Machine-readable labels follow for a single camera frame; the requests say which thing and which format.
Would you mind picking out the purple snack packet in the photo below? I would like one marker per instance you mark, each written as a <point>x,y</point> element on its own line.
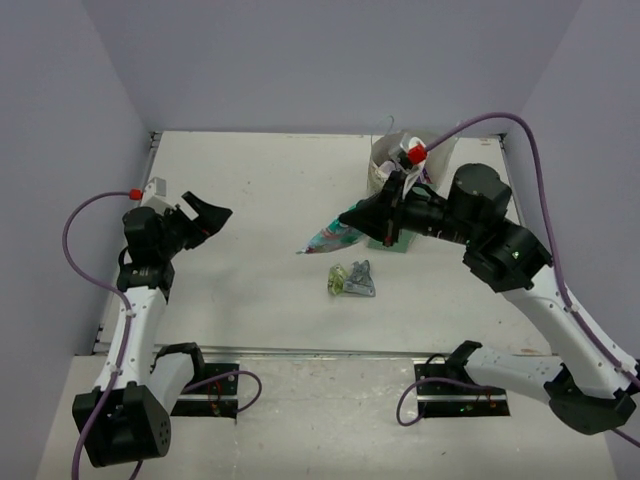
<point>415,174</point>

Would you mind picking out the teal snack packet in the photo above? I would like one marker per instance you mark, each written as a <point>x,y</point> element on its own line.
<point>335,236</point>

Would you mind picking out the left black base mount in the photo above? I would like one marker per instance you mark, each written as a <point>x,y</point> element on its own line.
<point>216,399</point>

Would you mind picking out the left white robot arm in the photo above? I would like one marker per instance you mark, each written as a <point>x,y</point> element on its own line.
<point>126,416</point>

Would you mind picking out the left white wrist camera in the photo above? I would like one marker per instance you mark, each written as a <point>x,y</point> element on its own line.
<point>155,192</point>

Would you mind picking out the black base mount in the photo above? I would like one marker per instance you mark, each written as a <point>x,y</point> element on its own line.
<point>216,399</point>
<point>444,400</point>

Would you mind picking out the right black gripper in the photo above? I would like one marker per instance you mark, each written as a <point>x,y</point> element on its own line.
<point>383,216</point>

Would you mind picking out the small green wrapper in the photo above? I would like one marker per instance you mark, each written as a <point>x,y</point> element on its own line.
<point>336,278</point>

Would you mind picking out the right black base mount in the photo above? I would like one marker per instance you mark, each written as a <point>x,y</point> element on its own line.
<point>444,400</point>

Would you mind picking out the green paper bag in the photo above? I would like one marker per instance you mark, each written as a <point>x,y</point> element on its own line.
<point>388,146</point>

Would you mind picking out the silver foil wrapper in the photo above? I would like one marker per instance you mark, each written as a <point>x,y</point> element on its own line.
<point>359,280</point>

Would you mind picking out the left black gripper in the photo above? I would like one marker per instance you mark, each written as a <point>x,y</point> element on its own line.
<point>181,223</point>

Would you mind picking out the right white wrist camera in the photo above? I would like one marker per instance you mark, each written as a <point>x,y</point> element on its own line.
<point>412,154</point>

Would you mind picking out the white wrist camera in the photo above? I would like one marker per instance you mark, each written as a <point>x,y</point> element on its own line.
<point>155,192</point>
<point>412,154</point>

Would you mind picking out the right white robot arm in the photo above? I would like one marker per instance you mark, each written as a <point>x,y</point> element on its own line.
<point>588,383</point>

